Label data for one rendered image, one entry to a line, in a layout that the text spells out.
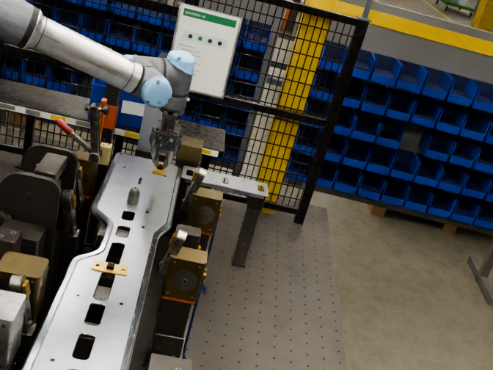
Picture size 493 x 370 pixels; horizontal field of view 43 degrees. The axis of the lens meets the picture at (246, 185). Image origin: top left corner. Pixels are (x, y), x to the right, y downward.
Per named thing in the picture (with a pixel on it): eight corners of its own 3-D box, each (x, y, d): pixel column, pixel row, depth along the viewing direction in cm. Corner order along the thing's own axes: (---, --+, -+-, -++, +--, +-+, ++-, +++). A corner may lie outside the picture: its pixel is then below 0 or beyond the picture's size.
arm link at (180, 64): (162, 46, 166) (193, 50, 170) (155, 84, 172) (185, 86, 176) (169, 58, 161) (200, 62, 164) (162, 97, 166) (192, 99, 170)
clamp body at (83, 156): (80, 263, 196) (96, 163, 181) (48, 257, 195) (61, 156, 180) (84, 252, 202) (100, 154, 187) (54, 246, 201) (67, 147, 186)
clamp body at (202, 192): (206, 299, 196) (232, 203, 181) (169, 292, 194) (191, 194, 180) (207, 287, 202) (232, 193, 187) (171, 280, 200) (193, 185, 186)
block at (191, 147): (181, 238, 224) (202, 148, 209) (159, 234, 223) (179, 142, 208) (183, 227, 231) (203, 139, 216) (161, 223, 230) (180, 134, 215)
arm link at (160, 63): (128, 62, 154) (171, 67, 159) (120, 49, 163) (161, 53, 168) (125, 92, 158) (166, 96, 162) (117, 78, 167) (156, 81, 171)
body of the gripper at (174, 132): (149, 148, 175) (155, 110, 168) (153, 134, 182) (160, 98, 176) (175, 154, 175) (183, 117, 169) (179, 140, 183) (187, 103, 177)
